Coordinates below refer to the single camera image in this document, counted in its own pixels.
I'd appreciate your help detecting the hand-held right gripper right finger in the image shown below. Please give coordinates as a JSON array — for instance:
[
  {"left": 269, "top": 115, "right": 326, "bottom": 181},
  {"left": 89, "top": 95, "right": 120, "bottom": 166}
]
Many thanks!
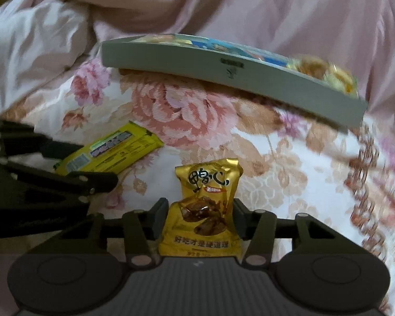
[{"left": 233, "top": 199, "right": 346, "bottom": 268}]

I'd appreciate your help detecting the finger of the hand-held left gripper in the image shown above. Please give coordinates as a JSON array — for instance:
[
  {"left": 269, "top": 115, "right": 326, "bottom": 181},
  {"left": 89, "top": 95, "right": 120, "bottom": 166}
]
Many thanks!
[
  {"left": 0, "top": 117, "right": 85, "bottom": 160},
  {"left": 0, "top": 158, "right": 119, "bottom": 205}
]

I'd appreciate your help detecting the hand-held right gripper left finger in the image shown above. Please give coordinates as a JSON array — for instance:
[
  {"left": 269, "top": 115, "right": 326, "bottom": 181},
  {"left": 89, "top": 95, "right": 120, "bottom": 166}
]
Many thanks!
[{"left": 54, "top": 198, "right": 168, "bottom": 268}]

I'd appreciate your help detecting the yellow-green snack packet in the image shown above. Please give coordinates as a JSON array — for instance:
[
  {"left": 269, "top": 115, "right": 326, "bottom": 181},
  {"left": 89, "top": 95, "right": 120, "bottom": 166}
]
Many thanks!
[{"left": 54, "top": 121, "right": 165, "bottom": 176}]

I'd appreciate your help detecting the golden snack packet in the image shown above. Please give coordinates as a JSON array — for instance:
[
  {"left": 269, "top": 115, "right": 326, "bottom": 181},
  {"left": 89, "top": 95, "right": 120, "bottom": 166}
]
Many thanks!
[{"left": 158, "top": 158, "right": 245, "bottom": 259}]

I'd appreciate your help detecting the grey cardboard box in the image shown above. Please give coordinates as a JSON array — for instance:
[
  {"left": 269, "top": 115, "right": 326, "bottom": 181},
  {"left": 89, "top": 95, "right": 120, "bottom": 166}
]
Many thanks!
[{"left": 100, "top": 33, "right": 368, "bottom": 129}]

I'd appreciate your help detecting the yellow bread packet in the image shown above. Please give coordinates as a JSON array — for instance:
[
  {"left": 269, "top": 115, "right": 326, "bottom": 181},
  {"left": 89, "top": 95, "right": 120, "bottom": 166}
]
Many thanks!
[{"left": 288, "top": 54, "right": 360, "bottom": 99}]

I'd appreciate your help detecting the floral bedsheet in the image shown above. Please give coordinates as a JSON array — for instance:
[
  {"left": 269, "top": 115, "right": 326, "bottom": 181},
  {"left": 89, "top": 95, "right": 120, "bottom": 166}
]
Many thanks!
[{"left": 0, "top": 56, "right": 395, "bottom": 316}]

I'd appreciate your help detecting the white duvet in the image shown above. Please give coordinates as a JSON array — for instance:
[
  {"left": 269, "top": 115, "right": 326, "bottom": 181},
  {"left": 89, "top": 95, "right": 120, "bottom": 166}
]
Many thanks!
[{"left": 0, "top": 2, "right": 100, "bottom": 120}]

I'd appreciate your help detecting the pink satin curtain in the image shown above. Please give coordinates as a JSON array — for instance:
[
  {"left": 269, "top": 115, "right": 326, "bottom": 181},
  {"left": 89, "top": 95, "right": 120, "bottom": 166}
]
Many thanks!
[{"left": 6, "top": 0, "right": 395, "bottom": 116}]

